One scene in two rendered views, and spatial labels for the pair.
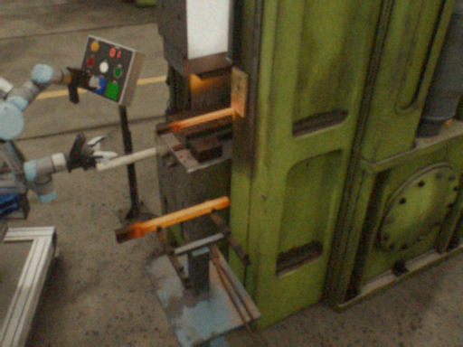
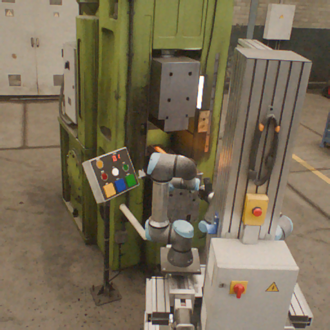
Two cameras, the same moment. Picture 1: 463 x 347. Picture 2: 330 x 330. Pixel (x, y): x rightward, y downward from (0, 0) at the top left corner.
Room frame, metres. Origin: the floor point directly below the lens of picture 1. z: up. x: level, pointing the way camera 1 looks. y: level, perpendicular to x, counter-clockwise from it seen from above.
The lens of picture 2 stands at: (1.93, 2.92, 2.27)
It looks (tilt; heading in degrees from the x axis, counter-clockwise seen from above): 24 degrees down; 268
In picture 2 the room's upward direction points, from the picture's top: 4 degrees clockwise
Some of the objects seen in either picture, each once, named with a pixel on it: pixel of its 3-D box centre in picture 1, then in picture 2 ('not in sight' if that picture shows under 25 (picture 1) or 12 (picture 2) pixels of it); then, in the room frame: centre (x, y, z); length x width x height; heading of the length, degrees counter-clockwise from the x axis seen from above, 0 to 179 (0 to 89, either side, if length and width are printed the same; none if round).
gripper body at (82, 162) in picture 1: (80, 158); (207, 193); (1.54, 0.49, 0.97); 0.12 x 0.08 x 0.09; 116
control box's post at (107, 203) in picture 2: (127, 148); (106, 236); (2.22, 0.42, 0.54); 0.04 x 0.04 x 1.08; 26
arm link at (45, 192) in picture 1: (42, 186); not in sight; (1.48, 0.65, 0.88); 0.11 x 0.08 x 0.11; 50
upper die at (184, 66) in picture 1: (217, 47); (163, 115); (1.85, -0.09, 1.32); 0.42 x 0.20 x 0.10; 116
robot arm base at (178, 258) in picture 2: not in sight; (180, 251); (1.73, 1.01, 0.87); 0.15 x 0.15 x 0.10
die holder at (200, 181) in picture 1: (223, 170); (164, 186); (1.81, -0.12, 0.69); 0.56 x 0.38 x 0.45; 116
